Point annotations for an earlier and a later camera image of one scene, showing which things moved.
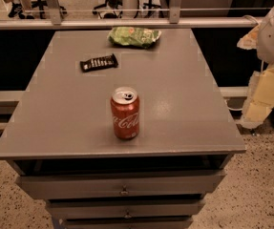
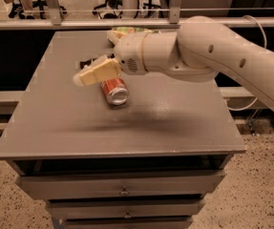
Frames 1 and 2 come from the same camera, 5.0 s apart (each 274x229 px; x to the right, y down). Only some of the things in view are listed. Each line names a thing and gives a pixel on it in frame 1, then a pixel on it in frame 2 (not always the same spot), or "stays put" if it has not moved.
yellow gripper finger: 266,90 to 102,68
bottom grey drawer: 126,222 stays put
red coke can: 125,108 to 116,91
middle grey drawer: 124,208 stays put
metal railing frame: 56,21 stays put
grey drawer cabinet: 61,146 stays put
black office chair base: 114,2 stays put
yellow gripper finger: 251,40 to 114,36
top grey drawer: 119,184 stays put
